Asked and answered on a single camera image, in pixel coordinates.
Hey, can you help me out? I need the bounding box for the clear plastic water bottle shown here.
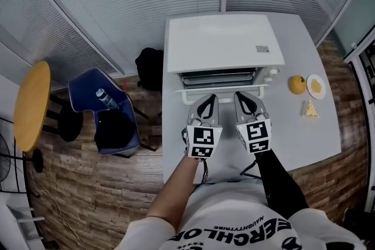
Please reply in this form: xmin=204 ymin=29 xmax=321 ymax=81
xmin=95 ymin=88 xmax=121 ymax=111

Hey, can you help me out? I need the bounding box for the person's right forearm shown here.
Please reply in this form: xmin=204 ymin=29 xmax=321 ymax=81
xmin=254 ymin=148 xmax=311 ymax=220

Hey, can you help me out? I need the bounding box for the black backpack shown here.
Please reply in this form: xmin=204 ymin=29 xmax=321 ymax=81
xmin=135 ymin=47 xmax=165 ymax=92

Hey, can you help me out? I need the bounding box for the yellow flat food piece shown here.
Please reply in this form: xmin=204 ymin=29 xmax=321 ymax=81
xmin=310 ymin=78 xmax=323 ymax=94

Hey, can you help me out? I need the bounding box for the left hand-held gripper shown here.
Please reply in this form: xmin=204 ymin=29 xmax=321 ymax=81
xmin=181 ymin=93 xmax=224 ymax=160

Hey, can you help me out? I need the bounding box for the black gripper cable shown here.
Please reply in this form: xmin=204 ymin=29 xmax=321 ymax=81
xmin=191 ymin=157 xmax=210 ymax=186
xmin=240 ymin=154 xmax=262 ymax=177

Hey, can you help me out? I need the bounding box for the standing fan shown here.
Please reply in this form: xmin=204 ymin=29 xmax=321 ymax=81
xmin=0 ymin=133 xmax=45 ymax=184

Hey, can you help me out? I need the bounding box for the person's left forearm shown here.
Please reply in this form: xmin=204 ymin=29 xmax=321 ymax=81
xmin=145 ymin=152 xmax=203 ymax=232

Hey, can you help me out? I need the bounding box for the thin floor cable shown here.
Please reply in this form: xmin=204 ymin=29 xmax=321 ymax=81
xmin=40 ymin=188 xmax=86 ymax=250

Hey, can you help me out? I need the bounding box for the white round plate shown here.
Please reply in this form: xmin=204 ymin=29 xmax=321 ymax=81
xmin=306 ymin=73 xmax=327 ymax=100

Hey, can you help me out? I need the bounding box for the black bag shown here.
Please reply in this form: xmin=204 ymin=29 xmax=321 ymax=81
xmin=94 ymin=110 xmax=137 ymax=150

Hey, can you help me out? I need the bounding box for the white oven door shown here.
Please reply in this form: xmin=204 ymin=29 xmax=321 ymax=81
xmin=175 ymin=84 xmax=270 ymax=105

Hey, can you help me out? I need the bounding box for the white metal frame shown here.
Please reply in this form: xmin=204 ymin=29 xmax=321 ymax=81
xmin=0 ymin=201 xmax=46 ymax=250

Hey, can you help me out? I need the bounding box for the blue chair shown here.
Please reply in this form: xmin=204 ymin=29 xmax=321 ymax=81
xmin=67 ymin=67 xmax=158 ymax=159

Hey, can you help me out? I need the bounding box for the glass door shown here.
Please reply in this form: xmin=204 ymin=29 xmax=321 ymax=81
xmin=330 ymin=0 xmax=375 ymax=63

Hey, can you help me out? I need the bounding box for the white oven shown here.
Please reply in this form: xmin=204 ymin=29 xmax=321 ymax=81
xmin=163 ymin=13 xmax=286 ymax=92

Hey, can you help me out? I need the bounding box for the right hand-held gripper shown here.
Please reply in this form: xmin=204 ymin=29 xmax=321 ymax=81
xmin=233 ymin=91 xmax=274 ymax=156

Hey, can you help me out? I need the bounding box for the yellow round fruit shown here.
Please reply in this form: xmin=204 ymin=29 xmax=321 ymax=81
xmin=288 ymin=74 xmax=308 ymax=95

